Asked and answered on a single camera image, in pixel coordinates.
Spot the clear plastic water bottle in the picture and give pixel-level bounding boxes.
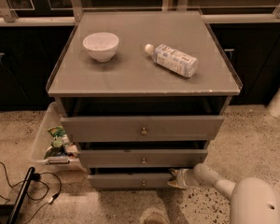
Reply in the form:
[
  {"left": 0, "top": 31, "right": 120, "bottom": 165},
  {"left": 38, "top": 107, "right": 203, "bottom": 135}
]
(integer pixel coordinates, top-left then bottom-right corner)
[{"left": 145, "top": 44, "right": 198, "bottom": 78}]

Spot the grey middle drawer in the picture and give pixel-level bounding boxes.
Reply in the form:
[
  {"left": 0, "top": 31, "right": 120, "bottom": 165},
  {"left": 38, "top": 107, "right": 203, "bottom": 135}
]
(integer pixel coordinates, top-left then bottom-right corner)
[{"left": 78, "top": 149, "right": 207, "bottom": 168}]

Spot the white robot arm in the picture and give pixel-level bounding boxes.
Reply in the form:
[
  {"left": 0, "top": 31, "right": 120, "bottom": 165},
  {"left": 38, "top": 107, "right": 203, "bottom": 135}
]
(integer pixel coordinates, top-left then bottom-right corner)
[{"left": 167, "top": 163, "right": 280, "bottom": 224}]

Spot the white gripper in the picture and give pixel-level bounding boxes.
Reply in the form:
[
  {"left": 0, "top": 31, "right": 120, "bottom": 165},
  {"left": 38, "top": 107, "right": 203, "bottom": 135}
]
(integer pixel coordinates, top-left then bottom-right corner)
[{"left": 167, "top": 168, "right": 199, "bottom": 189}]

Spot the grey drawer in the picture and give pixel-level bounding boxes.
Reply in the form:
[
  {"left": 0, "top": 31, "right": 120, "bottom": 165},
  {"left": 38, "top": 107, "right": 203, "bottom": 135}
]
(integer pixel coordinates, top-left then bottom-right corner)
[
  {"left": 61, "top": 116, "right": 223, "bottom": 142},
  {"left": 88, "top": 167, "right": 172, "bottom": 189},
  {"left": 78, "top": 149, "right": 207, "bottom": 168}
]

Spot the black flat bar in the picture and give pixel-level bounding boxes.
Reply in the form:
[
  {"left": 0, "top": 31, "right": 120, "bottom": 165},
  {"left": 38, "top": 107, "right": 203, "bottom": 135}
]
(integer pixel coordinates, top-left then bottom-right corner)
[{"left": 7, "top": 167, "right": 35, "bottom": 224}]

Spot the green snack packet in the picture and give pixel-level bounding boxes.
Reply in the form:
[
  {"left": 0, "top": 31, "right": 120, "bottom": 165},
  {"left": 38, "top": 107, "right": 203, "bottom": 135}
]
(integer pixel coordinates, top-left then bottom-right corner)
[{"left": 44, "top": 126, "right": 70, "bottom": 159}]

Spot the white ceramic bowl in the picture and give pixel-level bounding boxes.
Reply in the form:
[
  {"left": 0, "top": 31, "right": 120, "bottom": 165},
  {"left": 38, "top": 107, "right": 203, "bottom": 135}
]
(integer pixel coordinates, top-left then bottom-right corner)
[{"left": 82, "top": 32, "right": 119, "bottom": 63}]

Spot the grey bottom drawer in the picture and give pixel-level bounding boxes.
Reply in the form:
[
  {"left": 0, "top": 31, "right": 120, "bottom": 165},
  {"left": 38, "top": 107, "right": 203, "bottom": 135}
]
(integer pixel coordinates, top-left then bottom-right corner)
[{"left": 88, "top": 167, "right": 172, "bottom": 189}]

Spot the grey top drawer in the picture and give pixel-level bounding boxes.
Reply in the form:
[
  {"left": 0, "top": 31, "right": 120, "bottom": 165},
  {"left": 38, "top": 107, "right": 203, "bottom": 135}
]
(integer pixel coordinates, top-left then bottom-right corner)
[{"left": 61, "top": 116, "right": 223, "bottom": 142}]

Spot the metal railing frame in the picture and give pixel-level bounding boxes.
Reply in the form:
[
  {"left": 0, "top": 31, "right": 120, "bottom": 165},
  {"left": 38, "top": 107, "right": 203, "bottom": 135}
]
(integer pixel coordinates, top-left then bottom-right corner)
[{"left": 0, "top": 0, "right": 280, "bottom": 26}]

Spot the black cable with plug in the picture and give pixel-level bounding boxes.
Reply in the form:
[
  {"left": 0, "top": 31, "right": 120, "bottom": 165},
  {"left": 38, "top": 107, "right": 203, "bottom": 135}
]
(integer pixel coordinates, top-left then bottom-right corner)
[{"left": 0, "top": 161, "right": 63, "bottom": 224}]

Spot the grey wooden drawer cabinet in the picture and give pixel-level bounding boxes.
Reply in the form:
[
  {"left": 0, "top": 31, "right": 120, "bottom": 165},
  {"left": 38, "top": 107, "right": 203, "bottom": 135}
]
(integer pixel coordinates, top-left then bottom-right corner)
[{"left": 45, "top": 10, "right": 244, "bottom": 189}]

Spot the clear plastic storage bin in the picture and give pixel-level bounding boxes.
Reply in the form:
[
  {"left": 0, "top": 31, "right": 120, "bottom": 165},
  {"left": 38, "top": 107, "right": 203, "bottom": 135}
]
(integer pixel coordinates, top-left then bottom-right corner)
[{"left": 29, "top": 102, "right": 83, "bottom": 173}]

